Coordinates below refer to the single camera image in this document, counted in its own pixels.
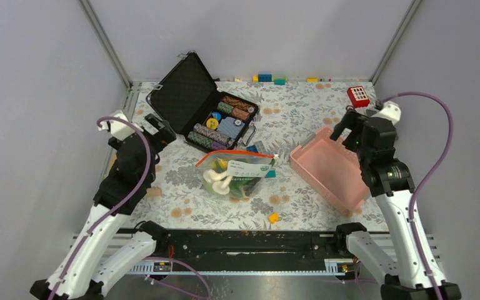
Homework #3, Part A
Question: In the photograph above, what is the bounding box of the yellow toy brick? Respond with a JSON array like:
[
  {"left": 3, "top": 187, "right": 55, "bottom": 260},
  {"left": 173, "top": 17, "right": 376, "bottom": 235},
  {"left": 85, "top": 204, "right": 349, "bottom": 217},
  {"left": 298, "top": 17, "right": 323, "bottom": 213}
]
[{"left": 267, "top": 213, "right": 279, "bottom": 224}]

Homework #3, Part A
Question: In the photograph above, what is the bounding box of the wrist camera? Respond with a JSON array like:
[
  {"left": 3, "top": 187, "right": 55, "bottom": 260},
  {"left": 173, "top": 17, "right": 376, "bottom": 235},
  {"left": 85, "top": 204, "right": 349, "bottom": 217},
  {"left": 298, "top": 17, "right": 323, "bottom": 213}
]
[
  {"left": 372, "top": 101, "right": 401, "bottom": 125},
  {"left": 97, "top": 110, "right": 135, "bottom": 141}
]

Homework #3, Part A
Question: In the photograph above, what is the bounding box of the teal brick at wall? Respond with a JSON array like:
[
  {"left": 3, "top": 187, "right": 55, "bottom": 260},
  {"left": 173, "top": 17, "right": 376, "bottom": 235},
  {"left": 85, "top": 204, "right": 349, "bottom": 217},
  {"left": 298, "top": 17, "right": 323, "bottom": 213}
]
[{"left": 273, "top": 78, "right": 286, "bottom": 86}]

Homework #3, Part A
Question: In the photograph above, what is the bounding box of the black poker chip case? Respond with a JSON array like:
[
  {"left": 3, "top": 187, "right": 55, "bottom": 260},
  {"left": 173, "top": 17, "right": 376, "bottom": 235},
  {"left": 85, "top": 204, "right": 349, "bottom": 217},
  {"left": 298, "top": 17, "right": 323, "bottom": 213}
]
[{"left": 146, "top": 51, "right": 259, "bottom": 152}]

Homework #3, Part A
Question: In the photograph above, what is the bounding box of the yellow big blind button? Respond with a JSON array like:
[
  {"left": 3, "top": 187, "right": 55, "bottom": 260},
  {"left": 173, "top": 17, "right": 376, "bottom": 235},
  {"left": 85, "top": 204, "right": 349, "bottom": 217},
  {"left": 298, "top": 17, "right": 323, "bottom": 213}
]
[{"left": 205, "top": 117, "right": 219, "bottom": 130}]

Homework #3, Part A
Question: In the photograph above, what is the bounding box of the floral tablecloth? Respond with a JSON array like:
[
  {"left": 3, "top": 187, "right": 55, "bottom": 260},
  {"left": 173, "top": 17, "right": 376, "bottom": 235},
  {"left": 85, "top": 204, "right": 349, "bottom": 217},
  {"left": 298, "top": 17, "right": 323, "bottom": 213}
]
[{"left": 125, "top": 81, "right": 388, "bottom": 232}]

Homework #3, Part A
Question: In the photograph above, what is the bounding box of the red toy block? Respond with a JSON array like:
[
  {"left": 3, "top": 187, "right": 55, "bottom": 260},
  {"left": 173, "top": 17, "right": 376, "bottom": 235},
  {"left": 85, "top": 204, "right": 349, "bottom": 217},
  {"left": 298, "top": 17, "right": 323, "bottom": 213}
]
[{"left": 347, "top": 86, "right": 371, "bottom": 108}]

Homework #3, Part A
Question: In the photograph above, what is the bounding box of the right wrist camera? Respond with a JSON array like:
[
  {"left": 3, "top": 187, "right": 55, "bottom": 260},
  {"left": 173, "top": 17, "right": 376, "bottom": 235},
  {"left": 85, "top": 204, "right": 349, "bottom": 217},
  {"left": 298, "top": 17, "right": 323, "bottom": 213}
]
[{"left": 372, "top": 101, "right": 401, "bottom": 125}]

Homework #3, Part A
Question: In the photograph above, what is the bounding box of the grey toy brick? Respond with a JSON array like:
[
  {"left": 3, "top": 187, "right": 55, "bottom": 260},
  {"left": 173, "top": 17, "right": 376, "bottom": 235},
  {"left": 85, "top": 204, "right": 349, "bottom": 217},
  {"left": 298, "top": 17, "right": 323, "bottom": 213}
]
[{"left": 253, "top": 141, "right": 268, "bottom": 154}]

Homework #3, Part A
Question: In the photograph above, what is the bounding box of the blue toy brick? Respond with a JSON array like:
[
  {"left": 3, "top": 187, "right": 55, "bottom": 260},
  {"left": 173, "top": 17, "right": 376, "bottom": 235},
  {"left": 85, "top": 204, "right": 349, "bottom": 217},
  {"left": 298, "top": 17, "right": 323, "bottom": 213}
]
[{"left": 246, "top": 145, "right": 259, "bottom": 153}]

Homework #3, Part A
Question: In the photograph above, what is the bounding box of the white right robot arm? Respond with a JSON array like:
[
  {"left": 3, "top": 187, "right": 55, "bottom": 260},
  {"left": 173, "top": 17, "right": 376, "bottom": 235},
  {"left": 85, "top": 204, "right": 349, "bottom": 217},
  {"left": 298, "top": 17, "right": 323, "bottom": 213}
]
[{"left": 330, "top": 109, "right": 461, "bottom": 299}]

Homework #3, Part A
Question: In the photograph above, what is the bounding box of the teal toy brick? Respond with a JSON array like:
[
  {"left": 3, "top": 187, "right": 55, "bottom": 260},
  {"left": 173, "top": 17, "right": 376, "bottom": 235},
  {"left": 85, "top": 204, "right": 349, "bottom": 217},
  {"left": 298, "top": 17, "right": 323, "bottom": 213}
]
[{"left": 265, "top": 169, "right": 276, "bottom": 178}]

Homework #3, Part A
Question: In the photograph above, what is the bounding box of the clear zip bag orange zipper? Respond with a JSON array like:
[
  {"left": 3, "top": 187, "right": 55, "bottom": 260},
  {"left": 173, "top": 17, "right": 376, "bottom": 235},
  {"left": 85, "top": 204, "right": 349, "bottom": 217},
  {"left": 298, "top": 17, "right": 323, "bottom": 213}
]
[{"left": 195, "top": 150, "right": 279, "bottom": 199}]

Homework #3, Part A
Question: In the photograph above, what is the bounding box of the pink plastic basket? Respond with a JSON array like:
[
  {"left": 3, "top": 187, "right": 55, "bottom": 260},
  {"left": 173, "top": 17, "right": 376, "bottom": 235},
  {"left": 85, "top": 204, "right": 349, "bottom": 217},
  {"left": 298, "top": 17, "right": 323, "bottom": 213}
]
[{"left": 289, "top": 127, "right": 369, "bottom": 215}]

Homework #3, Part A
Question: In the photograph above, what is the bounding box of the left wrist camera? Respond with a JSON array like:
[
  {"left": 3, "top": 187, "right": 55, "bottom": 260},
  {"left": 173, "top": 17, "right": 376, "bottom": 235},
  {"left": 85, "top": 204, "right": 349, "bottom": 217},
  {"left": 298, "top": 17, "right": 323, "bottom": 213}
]
[{"left": 97, "top": 110, "right": 135, "bottom": 141}]

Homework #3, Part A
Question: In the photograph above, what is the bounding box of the blue playing card deck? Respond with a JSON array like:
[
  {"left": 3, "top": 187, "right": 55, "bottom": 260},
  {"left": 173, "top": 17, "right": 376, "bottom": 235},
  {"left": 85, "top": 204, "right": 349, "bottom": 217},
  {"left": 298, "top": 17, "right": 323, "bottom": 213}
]
[{"left": 216, "top": 116, "right": 246, "bottom": 139}]

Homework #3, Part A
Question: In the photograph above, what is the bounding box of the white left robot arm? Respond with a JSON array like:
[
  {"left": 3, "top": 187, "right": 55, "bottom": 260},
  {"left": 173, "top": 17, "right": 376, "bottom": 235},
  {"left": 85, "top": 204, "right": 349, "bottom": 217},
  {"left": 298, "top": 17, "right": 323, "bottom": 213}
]
[{"left": 30, "top": 111, "right": 176, "bottom": 299}]

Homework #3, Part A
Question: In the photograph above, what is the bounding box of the blue brick at wall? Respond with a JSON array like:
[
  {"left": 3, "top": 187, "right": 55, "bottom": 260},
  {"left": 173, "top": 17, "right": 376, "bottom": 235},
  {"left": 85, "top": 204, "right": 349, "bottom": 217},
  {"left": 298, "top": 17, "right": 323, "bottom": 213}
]
[{"left": 256, "top": 74, "right": 273, "bottom": 82}]

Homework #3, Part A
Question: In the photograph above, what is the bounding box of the yellow toy banana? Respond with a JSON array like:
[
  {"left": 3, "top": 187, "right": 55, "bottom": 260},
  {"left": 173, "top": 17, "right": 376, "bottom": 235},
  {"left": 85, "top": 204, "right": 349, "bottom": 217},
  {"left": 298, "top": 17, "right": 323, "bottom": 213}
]
[{"left": 216, "top": 159, "right": 228, "bottom": 171}]

